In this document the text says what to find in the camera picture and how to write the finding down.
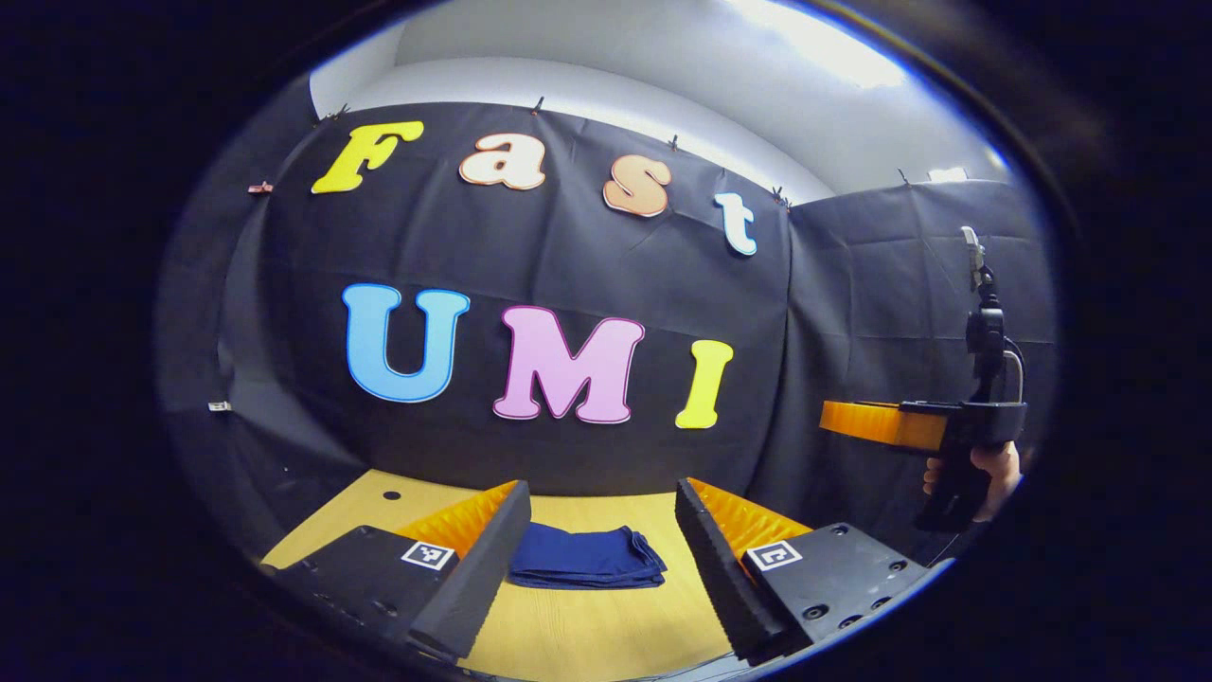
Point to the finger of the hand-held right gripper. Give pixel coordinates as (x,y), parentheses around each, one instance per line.
(881,422)

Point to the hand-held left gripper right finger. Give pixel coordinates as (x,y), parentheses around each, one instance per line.
(724,568)

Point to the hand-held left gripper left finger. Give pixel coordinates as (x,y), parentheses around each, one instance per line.
(478,568)

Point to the blue jeans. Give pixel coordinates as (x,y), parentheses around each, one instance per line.
(582,559)

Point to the black backdrop cloth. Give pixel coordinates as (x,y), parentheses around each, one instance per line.
(568,246)

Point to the copper cloth clip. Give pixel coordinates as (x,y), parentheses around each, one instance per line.
(260,188)

